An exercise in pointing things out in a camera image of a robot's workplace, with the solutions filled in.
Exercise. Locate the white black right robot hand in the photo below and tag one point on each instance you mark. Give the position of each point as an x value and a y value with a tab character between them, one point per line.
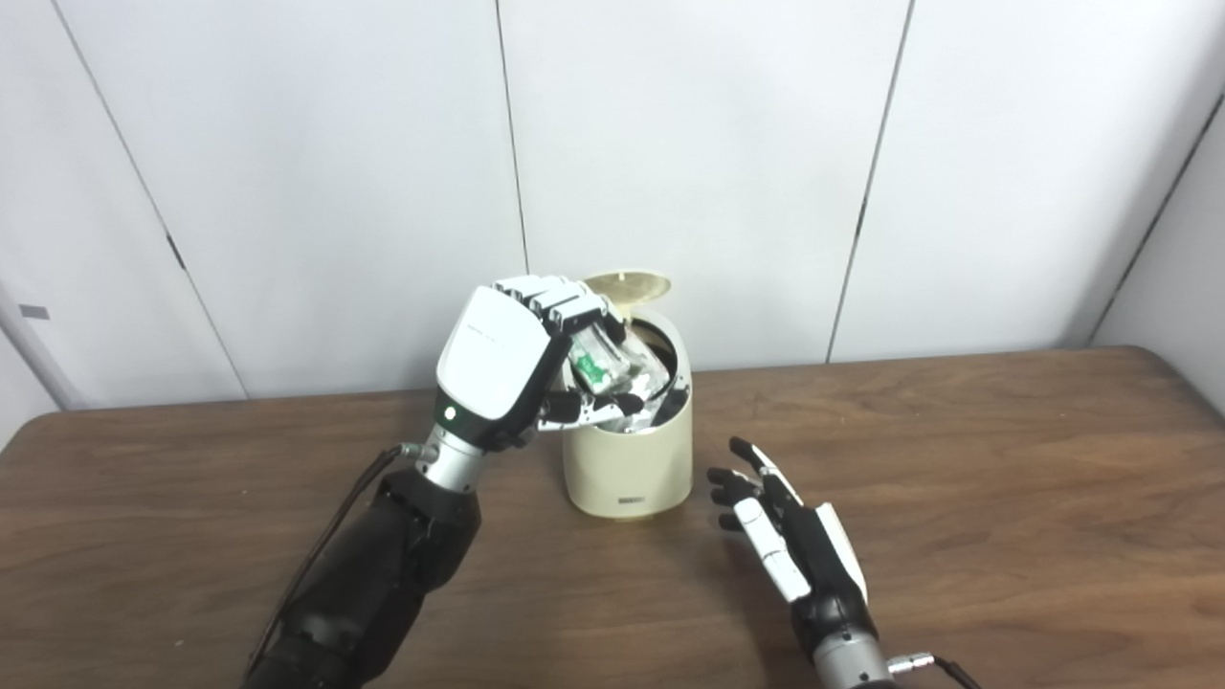
813	565

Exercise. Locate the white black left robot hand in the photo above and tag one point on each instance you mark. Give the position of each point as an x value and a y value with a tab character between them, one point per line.
493	354

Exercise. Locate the green white milk carton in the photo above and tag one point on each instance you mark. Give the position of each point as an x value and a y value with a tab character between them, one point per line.
603	368

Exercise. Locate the round cream bin lid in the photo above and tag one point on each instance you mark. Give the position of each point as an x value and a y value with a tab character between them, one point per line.
636	285

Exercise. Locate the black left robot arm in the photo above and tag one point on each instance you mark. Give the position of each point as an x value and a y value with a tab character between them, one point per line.
383	574

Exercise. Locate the cream-colored bin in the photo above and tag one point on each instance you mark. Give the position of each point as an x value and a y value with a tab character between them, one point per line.
627	469

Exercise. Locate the gray wall corner post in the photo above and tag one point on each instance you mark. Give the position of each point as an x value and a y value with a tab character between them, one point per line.
38	354

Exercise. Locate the small gray wall tag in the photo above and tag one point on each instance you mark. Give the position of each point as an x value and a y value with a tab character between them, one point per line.
33	311

